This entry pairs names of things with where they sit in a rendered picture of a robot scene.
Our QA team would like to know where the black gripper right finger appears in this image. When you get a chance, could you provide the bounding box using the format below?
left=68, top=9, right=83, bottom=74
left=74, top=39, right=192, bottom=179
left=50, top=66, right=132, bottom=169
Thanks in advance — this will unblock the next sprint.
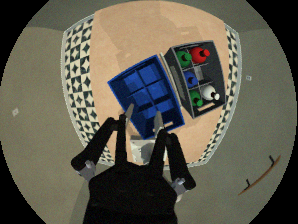
left=144, top=111, right=196, bottom=196

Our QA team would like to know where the dark grey divided crate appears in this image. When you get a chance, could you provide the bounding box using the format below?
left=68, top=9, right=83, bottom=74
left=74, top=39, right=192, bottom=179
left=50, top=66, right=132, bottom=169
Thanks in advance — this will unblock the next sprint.
left=164, top=40, right=226, bottom=119

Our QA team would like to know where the dark blue crate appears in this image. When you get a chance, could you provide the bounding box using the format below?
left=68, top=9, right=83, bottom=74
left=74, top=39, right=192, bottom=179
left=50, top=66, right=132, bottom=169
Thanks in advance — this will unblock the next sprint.
left=107, top=54, right=185, bottom=140

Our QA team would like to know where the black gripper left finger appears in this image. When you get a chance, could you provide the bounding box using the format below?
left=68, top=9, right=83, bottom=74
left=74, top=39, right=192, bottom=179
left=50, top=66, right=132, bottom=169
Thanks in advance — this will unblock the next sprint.
left=71, top=104, right=134, bottom=192

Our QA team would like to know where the red bottle with pink label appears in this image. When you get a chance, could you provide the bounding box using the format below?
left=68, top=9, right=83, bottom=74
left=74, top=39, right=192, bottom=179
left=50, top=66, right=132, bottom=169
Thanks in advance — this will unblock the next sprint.
left=189, top=47, right=210, bottom=64

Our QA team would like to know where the green bottle with pale green label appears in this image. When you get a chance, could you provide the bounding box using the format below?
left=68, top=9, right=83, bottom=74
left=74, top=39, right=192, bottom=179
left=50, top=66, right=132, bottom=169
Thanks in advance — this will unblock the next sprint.
left=189, top=90, right=203, bottom=106
left=176, top=51, right=192, bottom=68

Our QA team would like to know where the white bottle with grey label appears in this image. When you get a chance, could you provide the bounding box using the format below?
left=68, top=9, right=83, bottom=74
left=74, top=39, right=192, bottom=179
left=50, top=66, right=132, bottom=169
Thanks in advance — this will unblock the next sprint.
left=200, top=84, right=219, bottom=100

